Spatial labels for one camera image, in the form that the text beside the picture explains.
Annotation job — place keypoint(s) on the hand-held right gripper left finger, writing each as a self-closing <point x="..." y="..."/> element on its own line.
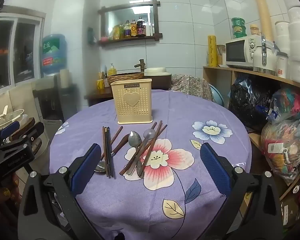
<point x="86" y="170"/>

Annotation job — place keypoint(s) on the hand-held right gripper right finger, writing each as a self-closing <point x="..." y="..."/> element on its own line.
<point x="215" y="170"/>

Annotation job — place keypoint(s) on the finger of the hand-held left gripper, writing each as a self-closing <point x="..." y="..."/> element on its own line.
<point x="30" y="135"/>
<point x="10" y="129"/>

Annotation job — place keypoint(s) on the black chopstick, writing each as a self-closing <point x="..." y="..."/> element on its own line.
<point x="108" y="150"/>
<point x="111" y="165"/>

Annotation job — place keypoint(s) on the brown wooden chopstick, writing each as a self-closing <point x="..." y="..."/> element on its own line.
<point x="116" y="136"/>
<point x="162" y="132"/>
<point x="159" y="127"/>
<point x="104" y="145"/>
<point x="125" y="167"/>

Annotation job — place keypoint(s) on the beige perforated cutlery holder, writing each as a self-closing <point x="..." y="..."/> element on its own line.
<point x="140" y="105"/>

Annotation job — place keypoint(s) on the person's left hand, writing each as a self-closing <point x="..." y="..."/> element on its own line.
<point x="5" y="192"/>

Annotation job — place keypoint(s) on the glass pot lid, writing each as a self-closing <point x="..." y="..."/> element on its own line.
<point x="5" y="121"/>

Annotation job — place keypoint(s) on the grey water dispenser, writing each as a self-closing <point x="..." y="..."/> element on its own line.
<point x="62" y="100"/>

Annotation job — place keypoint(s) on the beige roll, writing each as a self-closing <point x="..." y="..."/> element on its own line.
<point x="65" y="78"/>

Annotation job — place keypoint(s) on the blue basin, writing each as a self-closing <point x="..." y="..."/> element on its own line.
<point x="218" y="97"/>

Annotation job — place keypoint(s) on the clear plastic bag of packets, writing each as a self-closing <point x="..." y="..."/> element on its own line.
<point x="285" y="150"/>

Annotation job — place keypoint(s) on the black plastic bag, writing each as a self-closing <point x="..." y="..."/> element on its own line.
<point x="245" y="102"/>

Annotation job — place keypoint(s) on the purple floral tablecloth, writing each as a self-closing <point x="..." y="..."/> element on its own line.
<point x="170" y="110"/>

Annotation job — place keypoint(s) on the dark wooden side table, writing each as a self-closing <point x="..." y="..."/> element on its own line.
<point x="100" y="96"/>

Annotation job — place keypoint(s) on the window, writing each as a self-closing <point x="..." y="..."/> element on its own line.
<point x="25" y="50"/>

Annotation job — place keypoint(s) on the blue water jug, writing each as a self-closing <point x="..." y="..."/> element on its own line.
<point x="53" y="55"/>

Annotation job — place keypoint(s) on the cardboard box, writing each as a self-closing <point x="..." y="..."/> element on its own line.
<point x="290" y="210"/>

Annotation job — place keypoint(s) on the yellow cup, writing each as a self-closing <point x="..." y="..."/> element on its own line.
<point x="100" y="84"/>

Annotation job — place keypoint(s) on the floral cloth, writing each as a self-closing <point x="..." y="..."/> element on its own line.
<point x="190" y="86"/>

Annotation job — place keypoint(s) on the patterned cup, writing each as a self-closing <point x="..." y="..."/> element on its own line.
<point x="106" y="82"/>

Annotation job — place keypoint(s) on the yellow soap dispenser bottle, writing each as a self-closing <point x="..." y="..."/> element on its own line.
<point x="111" y="70"/>

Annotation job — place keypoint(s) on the colourful plastic bag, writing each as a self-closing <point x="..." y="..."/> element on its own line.
<point x="295" y="105"/>

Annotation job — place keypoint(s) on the wicker basket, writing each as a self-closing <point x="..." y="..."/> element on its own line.
<point x="130" y="76"/>

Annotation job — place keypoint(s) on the brown pot with beige lid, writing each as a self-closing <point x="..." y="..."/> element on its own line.
<point x="160" y="78"/>

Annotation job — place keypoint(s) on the glass jar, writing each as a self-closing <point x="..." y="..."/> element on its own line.
<point x="221" y="56"/>

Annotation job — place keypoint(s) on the yellow roll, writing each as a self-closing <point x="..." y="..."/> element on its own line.
<point x="211" y="52"/>

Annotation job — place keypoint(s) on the bronze faucet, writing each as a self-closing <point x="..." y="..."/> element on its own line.
<point x="141" y="65"/>

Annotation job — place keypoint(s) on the white microwave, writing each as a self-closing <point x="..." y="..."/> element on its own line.
<point x="237" y="52"/>

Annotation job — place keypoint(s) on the white electric kettle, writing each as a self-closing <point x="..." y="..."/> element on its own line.
<point x="260" y="55"/>

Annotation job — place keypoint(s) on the white thermos cup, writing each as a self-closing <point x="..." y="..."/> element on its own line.
<point x="282" y="66"/>

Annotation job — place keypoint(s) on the green tub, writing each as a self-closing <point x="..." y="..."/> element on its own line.
<point x="238" y="21"/>
<point x="239" y="28"/>
<point x="240" y="35"/>

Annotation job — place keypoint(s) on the clear bottle with label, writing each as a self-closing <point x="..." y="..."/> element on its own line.
<point x="127" y="28"/>

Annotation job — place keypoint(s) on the jar with yellow lid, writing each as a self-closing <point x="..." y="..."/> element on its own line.
<point x="254" y="31"/>

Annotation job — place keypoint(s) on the wooden framed mirror shelf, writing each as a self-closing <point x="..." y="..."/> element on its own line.
<point x="120" y="17"/>

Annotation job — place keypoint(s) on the amber bottle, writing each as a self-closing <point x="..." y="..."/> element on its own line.
<point x="133" y="28"/>

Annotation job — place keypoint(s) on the short stack of white bowls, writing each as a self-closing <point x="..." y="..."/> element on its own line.
<point x="282" y="35"/>

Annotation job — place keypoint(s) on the tall stack of white bowls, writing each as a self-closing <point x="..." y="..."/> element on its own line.
<point x="298" y="42"/>

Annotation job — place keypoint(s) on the dark purple bottle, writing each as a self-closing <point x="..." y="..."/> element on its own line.
<point x="140" y="26"/>

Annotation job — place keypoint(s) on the white bottle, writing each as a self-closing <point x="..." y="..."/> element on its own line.
<point x="150" y="29"/>

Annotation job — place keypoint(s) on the tall stack of yellow cups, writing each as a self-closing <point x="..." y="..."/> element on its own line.
<point x="262" y="12"/>

